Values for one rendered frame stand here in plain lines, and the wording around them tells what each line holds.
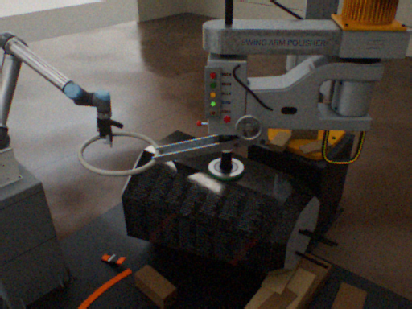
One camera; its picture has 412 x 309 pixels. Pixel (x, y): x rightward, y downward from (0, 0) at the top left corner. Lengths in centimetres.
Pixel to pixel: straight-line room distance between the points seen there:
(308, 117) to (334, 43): 40
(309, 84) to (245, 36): 40
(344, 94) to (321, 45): 31
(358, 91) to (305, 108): 27
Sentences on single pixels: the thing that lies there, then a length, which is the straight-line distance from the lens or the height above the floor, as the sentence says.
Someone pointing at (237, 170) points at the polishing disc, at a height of 88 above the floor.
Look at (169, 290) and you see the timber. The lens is 263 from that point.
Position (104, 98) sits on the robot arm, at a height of 124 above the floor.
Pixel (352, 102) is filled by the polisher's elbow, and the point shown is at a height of 135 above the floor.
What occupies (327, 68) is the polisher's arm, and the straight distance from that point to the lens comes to 202.
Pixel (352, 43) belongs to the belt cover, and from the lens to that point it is 198.
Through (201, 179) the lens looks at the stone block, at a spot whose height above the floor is 81.
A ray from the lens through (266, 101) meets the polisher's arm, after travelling 205.
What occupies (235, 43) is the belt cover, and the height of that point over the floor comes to 166.
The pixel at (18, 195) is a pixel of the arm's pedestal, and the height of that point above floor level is 83.
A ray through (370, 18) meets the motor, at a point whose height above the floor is 177.
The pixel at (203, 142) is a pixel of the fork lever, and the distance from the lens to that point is 233.
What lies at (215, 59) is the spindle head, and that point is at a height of 157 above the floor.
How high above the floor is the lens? 216
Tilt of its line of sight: 31 degrees down
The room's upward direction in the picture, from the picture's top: 1 degrees counter-clockwise
